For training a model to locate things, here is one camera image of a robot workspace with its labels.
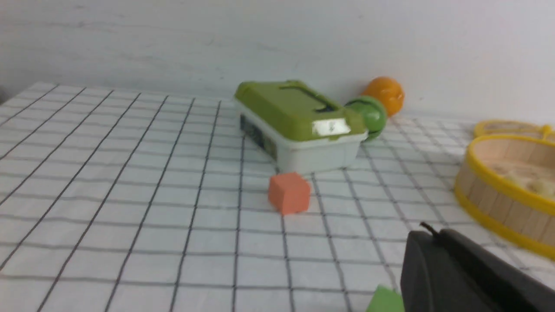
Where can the orange fruit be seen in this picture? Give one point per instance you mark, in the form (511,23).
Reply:
(388,91)

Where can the green lidded white box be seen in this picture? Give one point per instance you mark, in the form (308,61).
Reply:
(299,129)

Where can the green ball black stripe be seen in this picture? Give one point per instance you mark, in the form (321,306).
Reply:
(373,113)

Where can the orange foam cube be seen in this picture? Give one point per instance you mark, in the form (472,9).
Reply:
(289,193)

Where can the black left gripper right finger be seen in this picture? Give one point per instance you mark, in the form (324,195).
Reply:
(507,288)

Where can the bamboo steamer tray yellow rim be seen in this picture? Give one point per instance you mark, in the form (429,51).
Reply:
(490,186)

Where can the bamboo steamer lid yellow rim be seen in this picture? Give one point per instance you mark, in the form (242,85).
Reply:
(492,127)

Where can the green foam cube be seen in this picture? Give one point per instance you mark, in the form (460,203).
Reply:
(386,300)

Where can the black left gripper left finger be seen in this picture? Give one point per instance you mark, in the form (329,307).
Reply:
(431,281)

